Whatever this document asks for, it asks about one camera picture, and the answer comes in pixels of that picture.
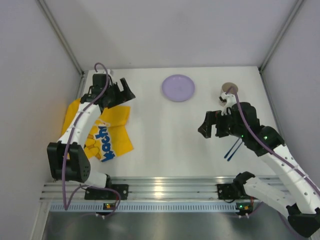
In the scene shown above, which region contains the purple plastic plate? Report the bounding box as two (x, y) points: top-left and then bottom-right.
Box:
(161, 74), (196, 102)

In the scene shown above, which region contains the left aluminium frame post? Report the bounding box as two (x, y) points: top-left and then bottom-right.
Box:
(35, 0), (84, 76)

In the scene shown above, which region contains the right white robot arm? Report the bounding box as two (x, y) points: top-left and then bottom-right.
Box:
(198, 102), (320, 238)

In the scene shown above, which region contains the beige paper cup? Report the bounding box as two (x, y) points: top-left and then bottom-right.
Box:
(218, 82), (239, 106)

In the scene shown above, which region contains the aluminium frame post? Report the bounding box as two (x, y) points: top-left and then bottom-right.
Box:
(258, 0), (306, 75)
(35, 0), (84, 76)

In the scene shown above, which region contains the yellow Pikachu placemat cloth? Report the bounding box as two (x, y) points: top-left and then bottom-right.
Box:
(61, 97), (134, 163)

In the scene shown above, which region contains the right aluminium frame post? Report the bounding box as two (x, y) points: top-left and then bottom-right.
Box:
(258, 0), (306, 75)

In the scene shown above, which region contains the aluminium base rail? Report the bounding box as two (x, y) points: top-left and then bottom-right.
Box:
(38, 175), (296, 213)

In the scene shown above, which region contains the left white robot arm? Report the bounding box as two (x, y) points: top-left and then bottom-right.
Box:
(47, 73), (136, 188)

